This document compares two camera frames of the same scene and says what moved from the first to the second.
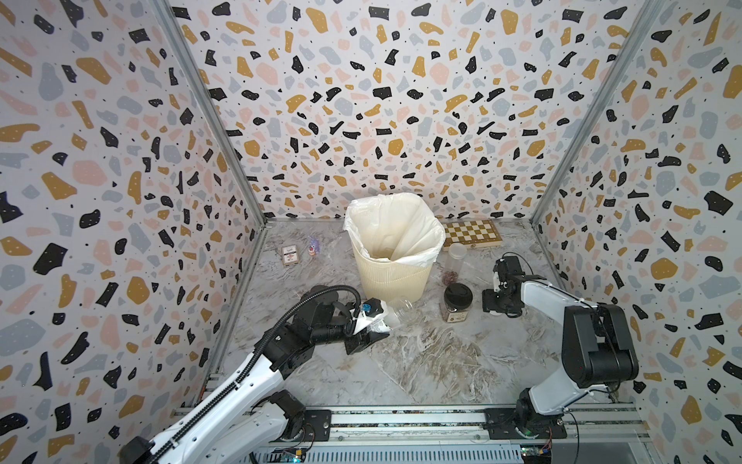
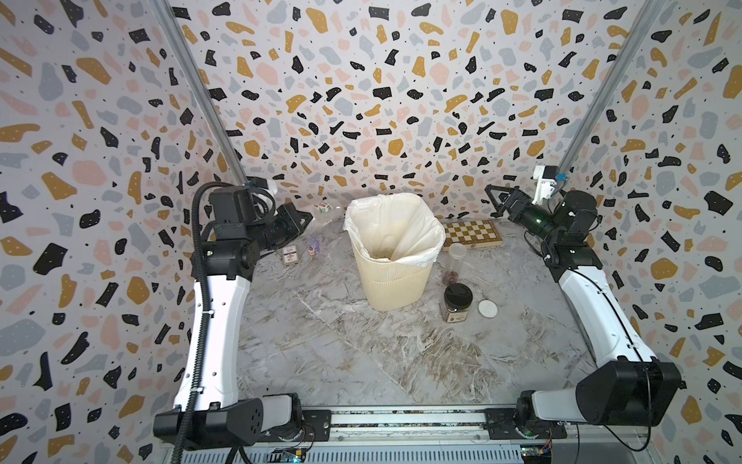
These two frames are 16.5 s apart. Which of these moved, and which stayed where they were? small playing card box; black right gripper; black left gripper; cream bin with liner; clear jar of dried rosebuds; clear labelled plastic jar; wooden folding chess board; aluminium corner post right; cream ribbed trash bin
Moved: clear labelled plastic jar; black left gripper; black right gripper
Stayed: clear jar of dried rosebuds; aluminium corner post right; cream bin with liner; small playing card box; cream ribbed trash bin; wooden folding chess board
